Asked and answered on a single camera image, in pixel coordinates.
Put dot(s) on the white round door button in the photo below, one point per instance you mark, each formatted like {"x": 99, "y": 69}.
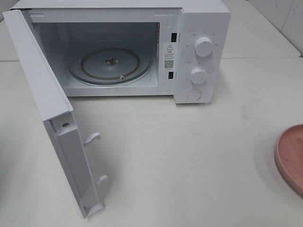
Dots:
{"x": 194, "y": 94}

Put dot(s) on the white round knob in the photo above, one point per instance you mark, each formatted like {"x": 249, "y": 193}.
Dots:
{"x": 198, "y": 76}
{"x": 203, "y": 46}

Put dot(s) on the white microwave door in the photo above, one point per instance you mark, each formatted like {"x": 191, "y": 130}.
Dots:
{"x": 55, "y": 110}

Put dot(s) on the pink round plate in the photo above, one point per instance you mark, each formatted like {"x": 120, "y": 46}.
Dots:
{"x": 289, "y": 157}

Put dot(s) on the white warning label sticker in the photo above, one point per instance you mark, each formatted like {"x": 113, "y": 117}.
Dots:
{"x": 169, "y": 55}

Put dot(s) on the glass microwave turntable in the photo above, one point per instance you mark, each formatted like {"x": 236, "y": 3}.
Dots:
{"x": 110, "y": 62}

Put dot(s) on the white microwave oven body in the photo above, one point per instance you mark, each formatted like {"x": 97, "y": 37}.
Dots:
{"x": 65, "y": 23}

